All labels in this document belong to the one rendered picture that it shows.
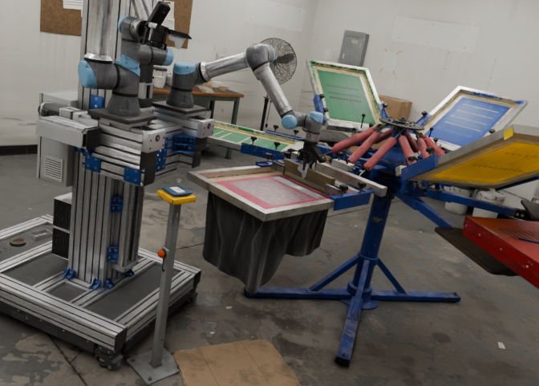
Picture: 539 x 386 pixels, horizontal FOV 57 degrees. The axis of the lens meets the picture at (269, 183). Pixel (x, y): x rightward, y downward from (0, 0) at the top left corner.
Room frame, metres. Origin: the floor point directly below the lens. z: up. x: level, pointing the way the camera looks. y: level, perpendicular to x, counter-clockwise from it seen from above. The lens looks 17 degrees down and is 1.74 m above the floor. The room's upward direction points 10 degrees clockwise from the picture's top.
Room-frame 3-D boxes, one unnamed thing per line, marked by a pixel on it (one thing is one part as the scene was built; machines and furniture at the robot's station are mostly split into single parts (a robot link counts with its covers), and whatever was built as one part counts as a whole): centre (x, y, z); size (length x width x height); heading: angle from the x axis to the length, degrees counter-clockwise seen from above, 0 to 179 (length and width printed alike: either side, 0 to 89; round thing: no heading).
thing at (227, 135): (3.47, 0.10, 1.05); 1.08 x 0.61 x 0.23; 77
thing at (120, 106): (2.26, 0.73, 1.31); 0.15 x 0.15 x 0.10
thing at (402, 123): (3.26, -0.78, 0.67); 0.39 x 0.39 x 1.35
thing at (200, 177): (2.49, -0.06, 0.97); 0.79 x 0.58 x 0.04; 137
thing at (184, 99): (2.73, 0.57, 1.31); 0.15 x 0.15 x 0.10
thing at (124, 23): (1.98, 0.63, 1.65); 0.11 x 0.08 x 0.09; 46
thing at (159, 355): (2.16, 0.41, 0.48); 0.22 x 0.22 x 0.96; 47
